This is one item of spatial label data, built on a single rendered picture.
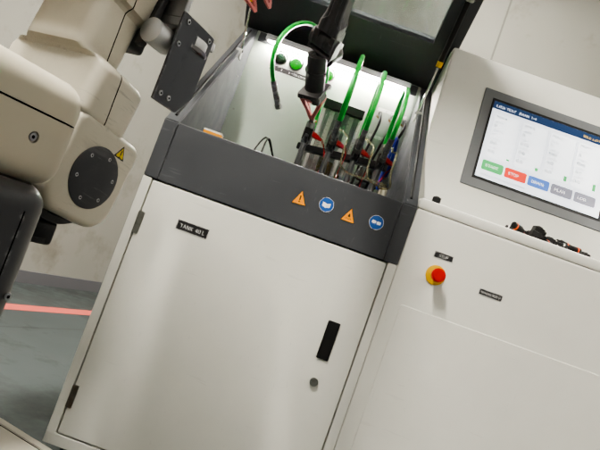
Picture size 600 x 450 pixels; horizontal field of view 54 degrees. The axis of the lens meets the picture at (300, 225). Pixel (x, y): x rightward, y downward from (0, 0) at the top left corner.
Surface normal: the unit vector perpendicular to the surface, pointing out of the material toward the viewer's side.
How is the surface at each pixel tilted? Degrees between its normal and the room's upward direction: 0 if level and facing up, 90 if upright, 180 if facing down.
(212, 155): 90
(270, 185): 90
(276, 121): 90
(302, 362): 90
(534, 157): 76
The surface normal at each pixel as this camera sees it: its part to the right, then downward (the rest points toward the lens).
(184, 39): 0.87, 0.29
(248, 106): 0.00, -0.07
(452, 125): 0.08, -0.29
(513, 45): -0.36, -0.19
